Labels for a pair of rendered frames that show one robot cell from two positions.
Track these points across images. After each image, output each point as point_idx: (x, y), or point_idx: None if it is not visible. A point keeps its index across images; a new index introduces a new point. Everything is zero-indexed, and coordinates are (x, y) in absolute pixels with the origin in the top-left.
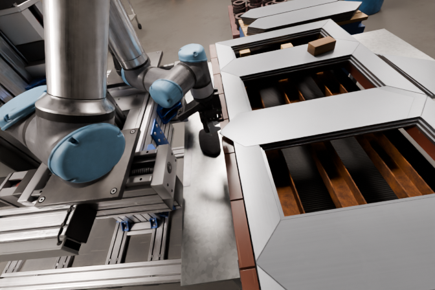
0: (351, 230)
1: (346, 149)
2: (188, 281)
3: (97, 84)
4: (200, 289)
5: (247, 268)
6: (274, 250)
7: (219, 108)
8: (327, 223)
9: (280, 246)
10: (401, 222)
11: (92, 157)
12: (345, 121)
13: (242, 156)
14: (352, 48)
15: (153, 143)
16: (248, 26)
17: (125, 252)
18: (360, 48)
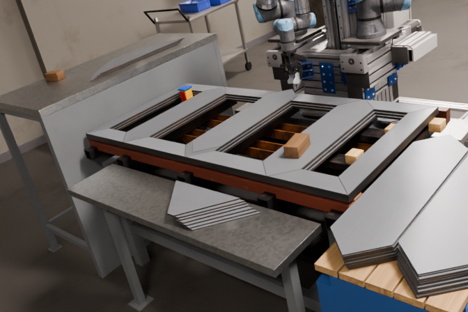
0: (198, 104)
1: (232, 192)
2: None
3: None
4: None
5: None
6: (221, 90)
7: (282, 64)
8: (207, 101)
9: (219, 91)
10: (182, 113)
11: (255, 12)
12: (225, 124)
13: (264, 92)
14: (267, 166)
15: (317, 67)
16: (448, 134)
17: None
18: (259, 168)
